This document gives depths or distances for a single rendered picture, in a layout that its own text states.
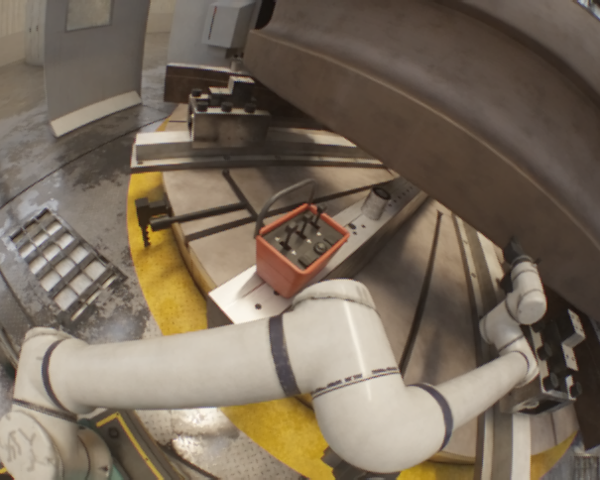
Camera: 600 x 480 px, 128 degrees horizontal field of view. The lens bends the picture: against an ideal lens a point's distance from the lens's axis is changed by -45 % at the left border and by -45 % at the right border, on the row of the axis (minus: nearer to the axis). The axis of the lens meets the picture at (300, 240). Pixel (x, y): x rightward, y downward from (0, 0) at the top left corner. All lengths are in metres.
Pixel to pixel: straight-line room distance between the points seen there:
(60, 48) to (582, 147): 3.73
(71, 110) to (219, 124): 2.25
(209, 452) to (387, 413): 0.96
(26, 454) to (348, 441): 0.54
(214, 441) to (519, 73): 1.75
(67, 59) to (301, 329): 3.23
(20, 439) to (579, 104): 1.66
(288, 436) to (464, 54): 1.61
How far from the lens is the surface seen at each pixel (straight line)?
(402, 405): 0.33
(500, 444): 1.35
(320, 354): 0.32
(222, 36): 4.59
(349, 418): 0.31
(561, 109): 1.12
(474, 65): 1.07
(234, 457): 1.19
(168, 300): 1.39
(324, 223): 0.66
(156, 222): 1.24
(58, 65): 3.26
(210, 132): 1.54
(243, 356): 0.34
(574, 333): 1.30
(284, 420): 1.23
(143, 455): 0.90
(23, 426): 0.61
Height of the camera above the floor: 1.19
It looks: 42 degrees down
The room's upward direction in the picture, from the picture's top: 22 degrees clockwise
